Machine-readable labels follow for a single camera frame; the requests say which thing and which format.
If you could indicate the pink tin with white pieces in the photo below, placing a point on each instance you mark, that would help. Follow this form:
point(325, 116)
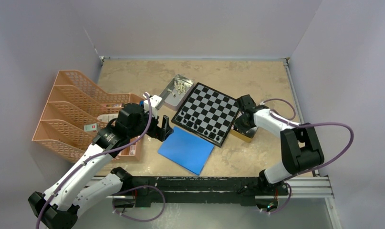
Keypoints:
point(171, 102)

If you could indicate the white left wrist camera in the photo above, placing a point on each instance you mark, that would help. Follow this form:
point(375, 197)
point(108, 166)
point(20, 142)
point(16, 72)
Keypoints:
point(153, 101)

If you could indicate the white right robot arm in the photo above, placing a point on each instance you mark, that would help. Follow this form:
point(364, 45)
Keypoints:
point(300, 146)

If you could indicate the black chess knight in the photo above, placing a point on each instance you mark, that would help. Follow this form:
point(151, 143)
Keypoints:
point(212, 136)

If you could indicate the peach desk organizer tray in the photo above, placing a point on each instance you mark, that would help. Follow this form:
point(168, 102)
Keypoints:
point(124, 125)

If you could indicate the black white chessboard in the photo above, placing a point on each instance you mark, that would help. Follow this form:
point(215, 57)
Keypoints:
point(211, 109)

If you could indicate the blue mat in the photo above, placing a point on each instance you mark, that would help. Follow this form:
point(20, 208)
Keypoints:
point(187, 150)

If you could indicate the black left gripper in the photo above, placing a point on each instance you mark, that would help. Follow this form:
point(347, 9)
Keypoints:
point(157, 132)

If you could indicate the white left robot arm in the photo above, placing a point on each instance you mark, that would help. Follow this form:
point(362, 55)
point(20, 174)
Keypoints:
point(60, 206)

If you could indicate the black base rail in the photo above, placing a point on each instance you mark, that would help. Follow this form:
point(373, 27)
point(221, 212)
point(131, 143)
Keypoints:
point(244, 191)

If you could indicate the yellow tin with black pieces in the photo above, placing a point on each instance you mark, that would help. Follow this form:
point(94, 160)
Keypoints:
point(245, 136)

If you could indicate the peach mesh file rack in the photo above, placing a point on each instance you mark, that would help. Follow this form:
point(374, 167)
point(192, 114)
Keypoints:
point(74, 102)

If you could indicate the white chess pieces pile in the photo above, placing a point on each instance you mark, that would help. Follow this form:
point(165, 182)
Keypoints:
point(180, 88)

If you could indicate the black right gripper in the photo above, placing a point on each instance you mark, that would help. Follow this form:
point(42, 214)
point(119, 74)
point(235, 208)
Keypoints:
point(237, 125)

